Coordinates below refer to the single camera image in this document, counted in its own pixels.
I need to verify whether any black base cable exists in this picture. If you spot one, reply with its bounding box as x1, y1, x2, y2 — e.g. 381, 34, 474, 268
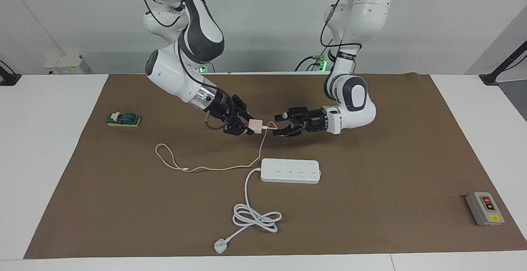
294, 53, 330, 72

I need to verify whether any white wall socket box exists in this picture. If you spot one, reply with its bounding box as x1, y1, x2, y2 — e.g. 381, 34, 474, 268
44, 55, 86, 75

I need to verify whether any brown table mat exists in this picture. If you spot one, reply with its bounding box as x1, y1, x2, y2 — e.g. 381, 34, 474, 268
23, 73, 527, 259

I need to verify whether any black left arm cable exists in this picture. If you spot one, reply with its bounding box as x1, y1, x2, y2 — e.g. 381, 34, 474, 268
320, 0, 363, 61

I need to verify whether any green knife switch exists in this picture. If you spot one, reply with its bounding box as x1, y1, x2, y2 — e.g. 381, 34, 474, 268
106, 112, 141, 128

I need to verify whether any black clamp stand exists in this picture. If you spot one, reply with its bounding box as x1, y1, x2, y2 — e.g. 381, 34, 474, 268
0, 60, 22, 86
479, 40, 527, 86

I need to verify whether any pink charging cable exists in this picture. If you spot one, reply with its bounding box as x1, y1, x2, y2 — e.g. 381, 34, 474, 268
155, 121, 278, 173

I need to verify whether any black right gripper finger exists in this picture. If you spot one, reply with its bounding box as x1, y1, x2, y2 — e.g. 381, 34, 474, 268
224, 123, 254, 136
233, 95, 256, 120

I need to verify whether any white power cord with plug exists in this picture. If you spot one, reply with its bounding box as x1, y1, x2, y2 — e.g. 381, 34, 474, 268
214, 167, 282, 255

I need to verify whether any grey switch box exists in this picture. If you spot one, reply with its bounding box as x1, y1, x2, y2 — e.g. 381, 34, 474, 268
465, 192, 505, 227

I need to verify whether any white power strip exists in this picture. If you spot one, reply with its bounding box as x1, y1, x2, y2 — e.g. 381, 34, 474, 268
260, 158, 322, 184

